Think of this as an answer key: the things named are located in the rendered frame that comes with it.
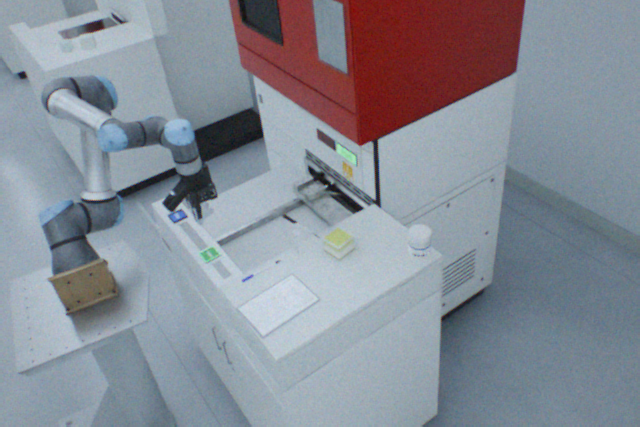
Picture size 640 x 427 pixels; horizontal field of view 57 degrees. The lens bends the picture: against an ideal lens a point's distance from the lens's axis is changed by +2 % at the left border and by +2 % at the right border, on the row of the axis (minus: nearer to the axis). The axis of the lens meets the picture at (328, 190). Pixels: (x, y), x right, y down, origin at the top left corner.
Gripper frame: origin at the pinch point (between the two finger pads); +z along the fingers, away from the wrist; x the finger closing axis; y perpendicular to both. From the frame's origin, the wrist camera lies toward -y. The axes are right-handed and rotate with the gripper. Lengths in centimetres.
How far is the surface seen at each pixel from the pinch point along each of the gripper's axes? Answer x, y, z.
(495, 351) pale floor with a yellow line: -40, 104, 111
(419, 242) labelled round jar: -47, 51, 6
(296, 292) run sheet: -33.2, 13.7, 13.8
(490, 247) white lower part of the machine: -16, 124, 76
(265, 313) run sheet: -34.2, 2.2, 13.8
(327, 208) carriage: 2, 49, 23
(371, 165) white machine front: -14, 59, -2
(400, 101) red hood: -15, 71, -22
